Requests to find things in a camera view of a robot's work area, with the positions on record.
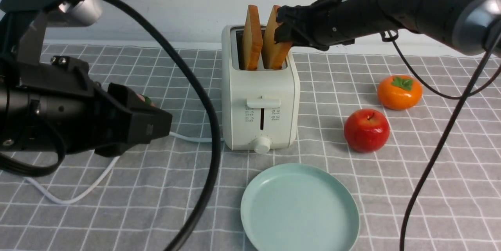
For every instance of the light green round plate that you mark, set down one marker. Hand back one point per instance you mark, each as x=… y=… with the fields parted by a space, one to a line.
x=297 y=207

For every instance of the grey checked tablecloth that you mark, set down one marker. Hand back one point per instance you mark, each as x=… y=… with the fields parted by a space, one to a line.
x=145 y=199

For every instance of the pink peach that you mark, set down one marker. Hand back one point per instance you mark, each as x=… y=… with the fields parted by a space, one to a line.
x=146 y=100

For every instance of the red apple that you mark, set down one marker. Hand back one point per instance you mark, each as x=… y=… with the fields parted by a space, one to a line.
x=366 y=130

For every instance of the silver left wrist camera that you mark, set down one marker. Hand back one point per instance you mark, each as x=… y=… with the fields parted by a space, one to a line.
x=75 y=14

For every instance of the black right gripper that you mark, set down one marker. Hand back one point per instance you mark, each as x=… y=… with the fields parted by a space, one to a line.
x=329 y=23

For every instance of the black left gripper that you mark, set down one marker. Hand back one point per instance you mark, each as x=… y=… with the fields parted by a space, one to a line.
x=88 y=117

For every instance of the white two-slot toaster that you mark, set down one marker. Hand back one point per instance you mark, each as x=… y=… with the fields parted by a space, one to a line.
x=259 y=107

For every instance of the orange persimmon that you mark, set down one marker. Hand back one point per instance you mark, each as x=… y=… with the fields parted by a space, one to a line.
x=399 y=92

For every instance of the toasted bread slice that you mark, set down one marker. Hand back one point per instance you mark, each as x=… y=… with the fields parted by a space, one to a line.
x=252 y=41
x=273 y=54

